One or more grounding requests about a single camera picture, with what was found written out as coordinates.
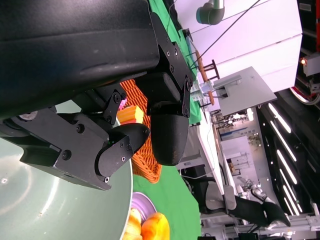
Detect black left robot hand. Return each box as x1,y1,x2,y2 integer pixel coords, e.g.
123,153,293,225
0,0,195,192

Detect grey-green round bowl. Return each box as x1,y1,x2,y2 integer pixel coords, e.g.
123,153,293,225
0,102,134,240

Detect orange white striped bun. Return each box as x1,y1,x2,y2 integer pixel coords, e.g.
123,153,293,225
123,207,143,240

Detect orange ring-shaped bread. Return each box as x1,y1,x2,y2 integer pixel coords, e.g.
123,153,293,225
141,212,171,240

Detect pink yellow fruit cake slice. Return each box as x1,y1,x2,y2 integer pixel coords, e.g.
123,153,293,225
116,104,145,125

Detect orange wicker basket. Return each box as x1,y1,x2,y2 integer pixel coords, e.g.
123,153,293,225
119,79,163,185

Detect lavender round plate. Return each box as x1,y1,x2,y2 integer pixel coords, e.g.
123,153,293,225
131,191,158,222

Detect brown wooden chair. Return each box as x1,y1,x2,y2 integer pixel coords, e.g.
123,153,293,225
195,49,221,105

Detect white desk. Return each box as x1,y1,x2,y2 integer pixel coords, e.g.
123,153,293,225
189,109,226,196

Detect grey flat monitor panel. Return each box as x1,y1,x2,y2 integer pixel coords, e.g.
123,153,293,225
212,66,278,116

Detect green tablecloth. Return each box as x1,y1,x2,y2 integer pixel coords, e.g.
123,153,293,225
132,164,202,240

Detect black grey office chair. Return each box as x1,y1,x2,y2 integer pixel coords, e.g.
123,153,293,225
189,177,292,228

